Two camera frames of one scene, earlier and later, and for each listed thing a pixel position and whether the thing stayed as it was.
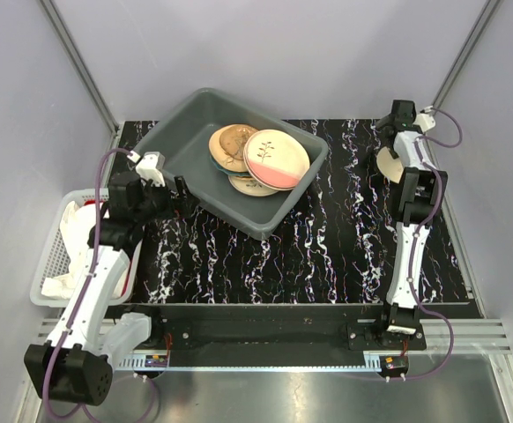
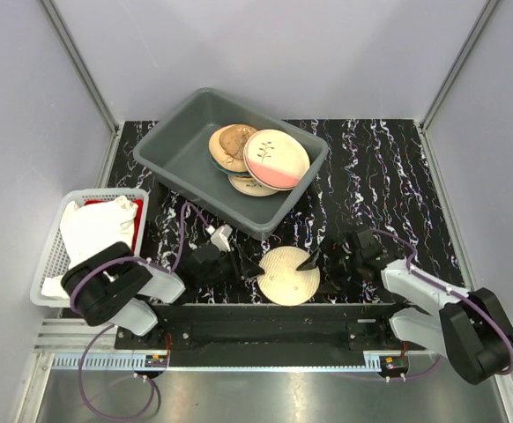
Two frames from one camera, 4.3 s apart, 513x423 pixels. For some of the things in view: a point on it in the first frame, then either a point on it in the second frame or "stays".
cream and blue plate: (249, 186) stays
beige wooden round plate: (389, 167) → (282, 282)
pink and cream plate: (278, 159) stays
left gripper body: (157, 204) → (225, 270)
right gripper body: (382, 122) → (340, 267)
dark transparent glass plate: (233, 140) stays
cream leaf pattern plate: (227, 144) stays
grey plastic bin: (182, 141) stays
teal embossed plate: (222, 169) stays
